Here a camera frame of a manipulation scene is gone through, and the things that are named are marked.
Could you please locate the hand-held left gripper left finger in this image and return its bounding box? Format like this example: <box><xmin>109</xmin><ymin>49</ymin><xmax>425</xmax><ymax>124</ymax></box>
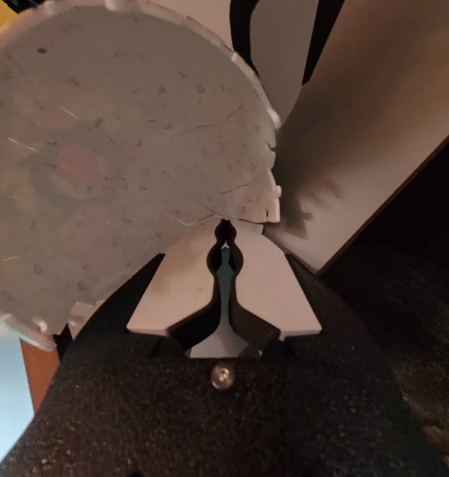
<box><xmin>126</xmin><ymin>219</ymin><xmax>226</xmax><ymax>340</ymax></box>

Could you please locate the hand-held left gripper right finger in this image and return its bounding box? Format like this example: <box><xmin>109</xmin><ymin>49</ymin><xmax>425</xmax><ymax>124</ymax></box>
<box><xmin>225</xmin><ymin>219</ymin><xmax>323</xmax><ymax>342</ymax></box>

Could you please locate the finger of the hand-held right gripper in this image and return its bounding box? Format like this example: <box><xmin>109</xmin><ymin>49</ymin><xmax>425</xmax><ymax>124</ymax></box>
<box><xmin>161</xmin><ymin>0</ymin><xmax>234</xmax><ymax>51</ymax></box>
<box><xmin>230</xmin><ymin>0</ymin><xmax>315</xmax><ymax>125</ymax></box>

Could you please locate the colourful cartoon puzzle ball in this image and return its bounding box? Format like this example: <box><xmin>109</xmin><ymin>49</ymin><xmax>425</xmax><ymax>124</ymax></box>
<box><xmin>0</xmin><ymin>0</ymin><xmax>283</xmax><ymax>353</ymax></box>

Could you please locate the white desk with wooden edge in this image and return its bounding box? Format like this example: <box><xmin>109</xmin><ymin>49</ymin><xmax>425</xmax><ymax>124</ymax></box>
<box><xmin>0</xmin><ymin>306</ymin><xmax>61</xmax><ymax>451</ymax></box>

